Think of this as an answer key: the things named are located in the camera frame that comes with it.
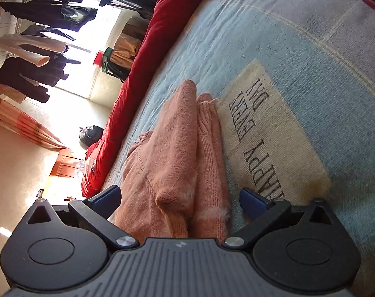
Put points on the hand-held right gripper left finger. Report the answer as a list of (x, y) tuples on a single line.
[(107, 201)]

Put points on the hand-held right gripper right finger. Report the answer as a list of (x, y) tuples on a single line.
[(252, 203)]

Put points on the pink striped knit sweater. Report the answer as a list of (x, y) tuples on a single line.
[(175, 161)]

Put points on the small crumpled wrapper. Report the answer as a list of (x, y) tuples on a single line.
[(94, 165)]

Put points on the wooden headboard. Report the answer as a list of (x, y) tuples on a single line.
[(65, 165)]

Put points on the black backpack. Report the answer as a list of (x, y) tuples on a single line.
[(90, 134)]

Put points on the pink orange curtain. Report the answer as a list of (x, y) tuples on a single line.
[(20, 120)]

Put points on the red quilt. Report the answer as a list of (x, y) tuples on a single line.
[(138, 68)]

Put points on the green folding table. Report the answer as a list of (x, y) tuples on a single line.
[(106, 60)]

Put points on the red plastic basin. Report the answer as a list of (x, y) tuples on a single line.
[(98, 58)]

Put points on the grey-blue plaid bed sheet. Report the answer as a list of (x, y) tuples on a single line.
[(298, 68)]

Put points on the black hanging top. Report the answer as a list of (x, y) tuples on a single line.
[(26, 80)]

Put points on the tan hanging cloth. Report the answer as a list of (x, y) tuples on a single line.
[(125, 49)]

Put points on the beige hanging trousers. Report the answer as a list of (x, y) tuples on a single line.
[(26, 48)]

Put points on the brown wooden cabinet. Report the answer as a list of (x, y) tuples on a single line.
[(134, 29)]

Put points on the black hanging trousers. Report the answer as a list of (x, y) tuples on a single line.
[(51, 14)]

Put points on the ceiling drying rack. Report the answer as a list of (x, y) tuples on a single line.
[(11, 12)]

